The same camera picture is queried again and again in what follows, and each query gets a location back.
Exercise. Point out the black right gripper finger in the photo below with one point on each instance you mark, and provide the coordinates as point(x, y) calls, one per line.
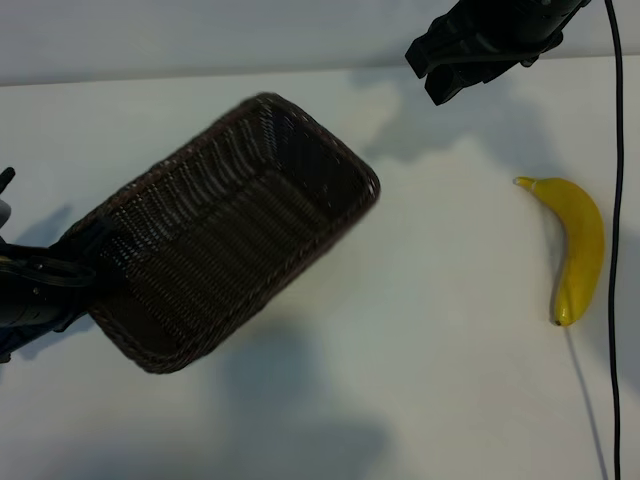
point(436, 46)
point(456, 81)

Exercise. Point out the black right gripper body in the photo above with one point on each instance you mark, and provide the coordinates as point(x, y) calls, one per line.
point(510, 27)

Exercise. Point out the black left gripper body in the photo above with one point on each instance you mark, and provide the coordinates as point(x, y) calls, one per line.
point(35, 295)

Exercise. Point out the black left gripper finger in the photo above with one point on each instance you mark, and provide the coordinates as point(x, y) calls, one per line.
point(102, 237)

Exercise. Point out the dark brown woven basket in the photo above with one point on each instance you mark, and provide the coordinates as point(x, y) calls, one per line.
point(225, 240)

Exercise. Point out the yellow banana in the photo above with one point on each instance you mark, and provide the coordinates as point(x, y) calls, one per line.
point(580, 235)

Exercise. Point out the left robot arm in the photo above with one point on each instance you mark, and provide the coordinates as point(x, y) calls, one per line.
point(4, 210)

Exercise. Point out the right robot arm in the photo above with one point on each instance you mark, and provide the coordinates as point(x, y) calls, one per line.
point(570, 5)

